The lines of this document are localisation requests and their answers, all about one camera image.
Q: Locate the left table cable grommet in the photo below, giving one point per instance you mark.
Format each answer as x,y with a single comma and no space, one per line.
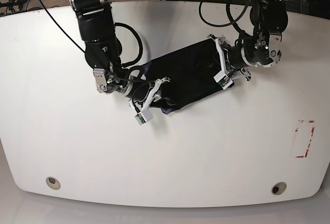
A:
53,183

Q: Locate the red tape rectangle marking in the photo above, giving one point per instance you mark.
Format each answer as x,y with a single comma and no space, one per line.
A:
302,138

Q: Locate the silver black gripper image-left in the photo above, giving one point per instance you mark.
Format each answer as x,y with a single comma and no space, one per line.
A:
131,85

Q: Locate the table cable grommet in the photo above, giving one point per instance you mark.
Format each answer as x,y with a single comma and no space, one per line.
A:
278,188
53,183

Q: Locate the black printed T-shirt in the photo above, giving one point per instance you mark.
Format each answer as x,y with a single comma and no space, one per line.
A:
191,71

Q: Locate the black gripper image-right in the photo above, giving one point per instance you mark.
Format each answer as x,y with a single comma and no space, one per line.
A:
261,49

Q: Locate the right table cable grommet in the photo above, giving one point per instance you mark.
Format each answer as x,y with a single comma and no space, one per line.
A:
278,188

